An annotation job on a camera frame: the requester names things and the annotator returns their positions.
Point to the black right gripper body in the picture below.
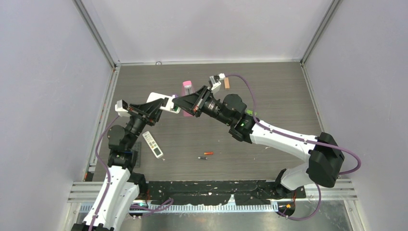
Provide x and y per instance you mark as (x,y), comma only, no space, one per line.
(210,107)

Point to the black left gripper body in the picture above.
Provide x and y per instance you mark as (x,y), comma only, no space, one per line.
(149,119)

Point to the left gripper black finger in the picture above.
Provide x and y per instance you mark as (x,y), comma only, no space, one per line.
(155,110)
(145,106)

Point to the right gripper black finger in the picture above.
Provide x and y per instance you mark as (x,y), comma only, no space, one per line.
(190,99)
(189,107)

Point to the white remote control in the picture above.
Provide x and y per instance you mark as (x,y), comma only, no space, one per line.
(156,150)
(167,104)

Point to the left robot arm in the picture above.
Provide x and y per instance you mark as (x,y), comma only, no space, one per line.
(121,185)

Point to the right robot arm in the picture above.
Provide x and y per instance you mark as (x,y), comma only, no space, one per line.
(321,161)

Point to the pink metronome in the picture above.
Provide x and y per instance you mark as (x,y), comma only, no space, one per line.
(187,88)

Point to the small wooden block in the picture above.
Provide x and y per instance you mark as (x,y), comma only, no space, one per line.
(226,83)

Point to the grey building baseplate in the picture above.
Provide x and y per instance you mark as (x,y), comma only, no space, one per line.
(136,154)

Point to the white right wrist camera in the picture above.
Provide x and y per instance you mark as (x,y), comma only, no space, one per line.
(215,82)

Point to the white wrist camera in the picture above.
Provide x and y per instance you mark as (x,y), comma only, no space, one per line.
(215,82)
(121,107)

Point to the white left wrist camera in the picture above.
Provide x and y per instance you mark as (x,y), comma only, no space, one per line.
(121,107)

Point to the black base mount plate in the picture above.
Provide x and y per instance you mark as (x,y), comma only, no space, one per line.
(213,192)

